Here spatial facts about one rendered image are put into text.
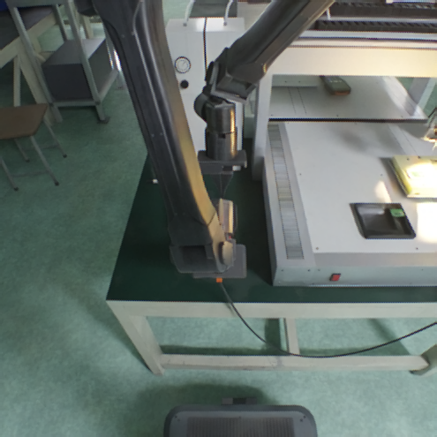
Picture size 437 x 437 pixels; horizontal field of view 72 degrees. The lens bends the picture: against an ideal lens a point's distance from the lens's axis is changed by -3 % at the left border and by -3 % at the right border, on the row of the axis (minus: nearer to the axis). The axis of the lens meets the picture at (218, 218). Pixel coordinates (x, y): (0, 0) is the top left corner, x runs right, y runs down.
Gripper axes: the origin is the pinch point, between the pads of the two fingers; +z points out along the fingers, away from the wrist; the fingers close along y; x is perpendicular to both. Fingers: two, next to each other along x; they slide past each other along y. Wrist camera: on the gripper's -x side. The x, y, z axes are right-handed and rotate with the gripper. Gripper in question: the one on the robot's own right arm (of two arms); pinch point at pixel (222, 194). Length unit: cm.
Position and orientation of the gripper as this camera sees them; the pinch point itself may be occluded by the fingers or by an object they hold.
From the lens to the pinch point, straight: 69.6
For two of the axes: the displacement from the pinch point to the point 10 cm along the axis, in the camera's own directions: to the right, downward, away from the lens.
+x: -0.2, 5.5, -8.3
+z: 0.2, 8.3, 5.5
